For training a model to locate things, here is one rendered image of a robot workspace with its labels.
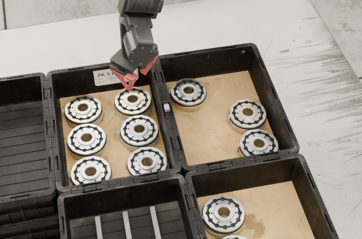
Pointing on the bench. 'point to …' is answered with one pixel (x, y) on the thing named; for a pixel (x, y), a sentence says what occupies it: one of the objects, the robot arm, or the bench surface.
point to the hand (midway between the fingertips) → (136, 79)
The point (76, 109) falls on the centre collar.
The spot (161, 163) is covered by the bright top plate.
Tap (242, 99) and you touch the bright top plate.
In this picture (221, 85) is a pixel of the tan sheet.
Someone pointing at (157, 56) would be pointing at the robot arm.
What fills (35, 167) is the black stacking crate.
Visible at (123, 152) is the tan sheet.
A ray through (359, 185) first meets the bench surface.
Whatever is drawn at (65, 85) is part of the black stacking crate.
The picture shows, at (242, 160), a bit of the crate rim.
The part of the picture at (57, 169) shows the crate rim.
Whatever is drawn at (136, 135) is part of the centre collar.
